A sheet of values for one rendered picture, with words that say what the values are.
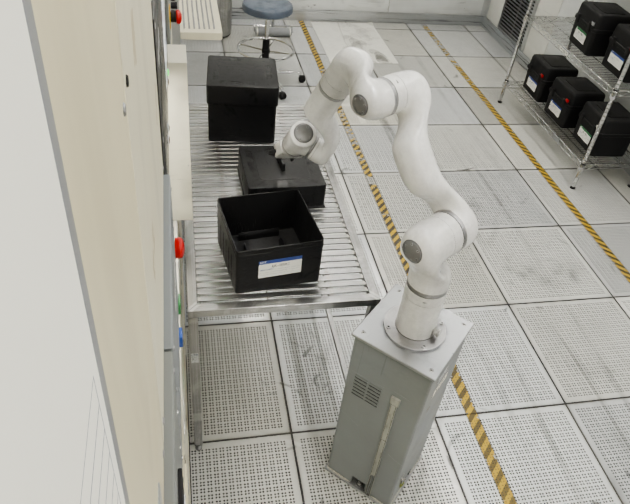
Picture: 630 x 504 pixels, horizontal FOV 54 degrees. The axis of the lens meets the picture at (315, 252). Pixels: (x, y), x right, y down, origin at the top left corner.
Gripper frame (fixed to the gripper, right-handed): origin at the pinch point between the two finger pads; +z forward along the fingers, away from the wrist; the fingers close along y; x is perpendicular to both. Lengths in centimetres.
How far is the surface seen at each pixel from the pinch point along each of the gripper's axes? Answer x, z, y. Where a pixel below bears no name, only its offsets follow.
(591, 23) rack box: -104, 111, -220
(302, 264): 39.9, -26.5, 2.1
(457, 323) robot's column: 61, -37, -43
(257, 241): 30.4, -5.8, 12.8
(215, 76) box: -39, 30, 20
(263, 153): -4.8, 16.2, 5.3
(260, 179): 7.4, 4.2, 8.9
